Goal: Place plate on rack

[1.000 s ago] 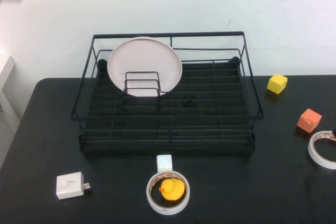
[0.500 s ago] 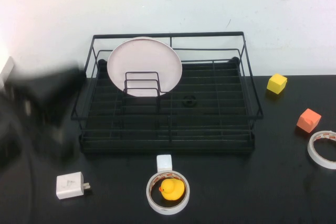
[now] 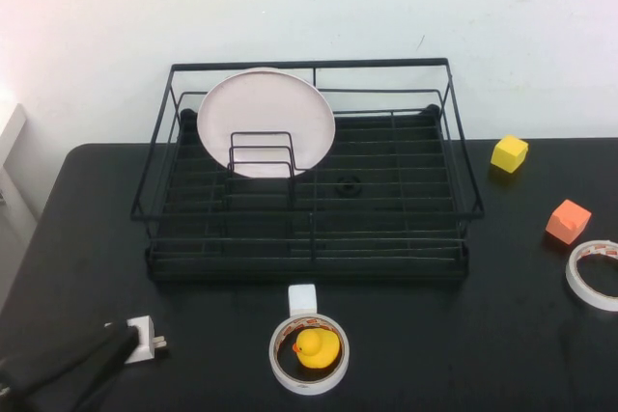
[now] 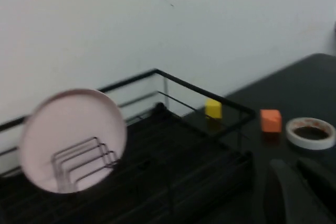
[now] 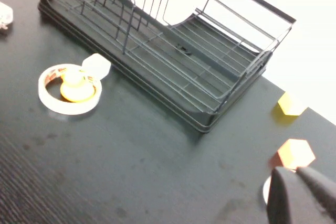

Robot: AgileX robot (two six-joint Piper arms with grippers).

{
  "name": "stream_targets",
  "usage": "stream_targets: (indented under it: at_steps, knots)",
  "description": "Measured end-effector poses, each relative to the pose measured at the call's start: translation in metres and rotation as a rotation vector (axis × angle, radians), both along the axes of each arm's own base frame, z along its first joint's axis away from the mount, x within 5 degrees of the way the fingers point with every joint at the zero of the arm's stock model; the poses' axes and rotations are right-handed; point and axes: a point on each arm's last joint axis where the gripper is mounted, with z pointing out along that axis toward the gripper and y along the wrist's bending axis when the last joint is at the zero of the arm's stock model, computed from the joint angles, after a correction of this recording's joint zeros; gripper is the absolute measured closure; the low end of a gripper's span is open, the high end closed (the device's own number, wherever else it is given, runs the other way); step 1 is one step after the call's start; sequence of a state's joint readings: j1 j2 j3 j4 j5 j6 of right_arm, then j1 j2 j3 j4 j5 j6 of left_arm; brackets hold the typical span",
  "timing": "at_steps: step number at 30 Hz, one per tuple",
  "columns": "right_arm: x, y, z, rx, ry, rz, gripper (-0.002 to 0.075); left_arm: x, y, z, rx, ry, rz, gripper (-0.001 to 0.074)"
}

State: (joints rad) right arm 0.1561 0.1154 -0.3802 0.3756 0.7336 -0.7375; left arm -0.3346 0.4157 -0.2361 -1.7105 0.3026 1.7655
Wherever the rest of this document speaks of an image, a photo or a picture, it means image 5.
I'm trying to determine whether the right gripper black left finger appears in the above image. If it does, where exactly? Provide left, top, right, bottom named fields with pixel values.
left=266, top=167, right=326, bottom=224

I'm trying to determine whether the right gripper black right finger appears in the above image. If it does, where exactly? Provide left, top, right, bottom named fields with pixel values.
left=295, top=167, right=336, bottom=218

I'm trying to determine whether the white tape roll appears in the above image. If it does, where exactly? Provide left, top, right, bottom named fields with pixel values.
left=262, top=175, right=274, bottom=206
left=38, top=63, right=102, bottom=116

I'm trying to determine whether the orange cube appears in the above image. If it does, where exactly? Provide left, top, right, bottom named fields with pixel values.
left=270, top=138, right=316, bottom=171

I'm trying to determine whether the yellow cube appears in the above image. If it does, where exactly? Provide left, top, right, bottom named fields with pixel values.
left=277, top=91, right=308, bottom=116

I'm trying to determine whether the small white block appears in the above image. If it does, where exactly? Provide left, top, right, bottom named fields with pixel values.
left=81, top=52, right=112, bottom=78

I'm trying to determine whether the yellow rubber duck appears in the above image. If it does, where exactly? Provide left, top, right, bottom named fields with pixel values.
left=59, top=68, right=97, bottom=103

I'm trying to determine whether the black wire dish rack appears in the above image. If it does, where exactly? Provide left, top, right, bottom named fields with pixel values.
left=44, top=0, right=297, bottom=114

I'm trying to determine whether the white USB wall charger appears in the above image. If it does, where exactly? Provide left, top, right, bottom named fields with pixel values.
left=0, top=2, right=14, bottom=35

